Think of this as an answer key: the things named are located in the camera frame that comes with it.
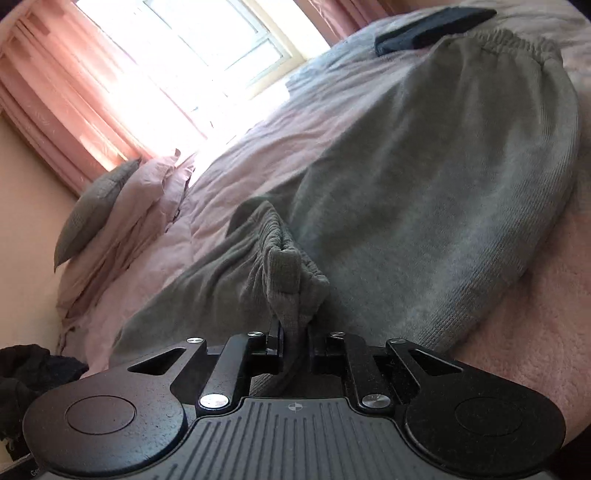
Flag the dark blue folded cloth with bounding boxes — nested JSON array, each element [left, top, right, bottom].
[[375, 6, 497, 57]]

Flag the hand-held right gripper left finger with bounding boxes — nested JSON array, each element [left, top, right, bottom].
[[127, 318, 285, 414]]

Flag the grey pants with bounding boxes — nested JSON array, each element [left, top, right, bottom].
[[111, 16, 580, 398]]

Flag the pink curtain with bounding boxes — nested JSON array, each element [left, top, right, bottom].
[[295, 0, 400, 47], [0, 0, 145, 197]]

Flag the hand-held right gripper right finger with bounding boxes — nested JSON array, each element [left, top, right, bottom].
[[307, 323, 465, 411]]

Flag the pink bed blanket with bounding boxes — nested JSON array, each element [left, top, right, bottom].
[[58, 0, 591, 444]]

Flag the grey pillow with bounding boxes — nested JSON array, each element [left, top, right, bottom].
[[53, 159, 141, 273]]

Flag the pink pillow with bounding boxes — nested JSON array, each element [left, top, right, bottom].
[[56, 156, 182, 317], [159, 150, 199, 222]]

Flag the black cloth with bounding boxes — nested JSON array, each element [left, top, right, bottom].
[[0, 344, 89, 462]]

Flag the white framed window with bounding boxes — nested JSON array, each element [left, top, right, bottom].
[[76, 0, 333, 141]]

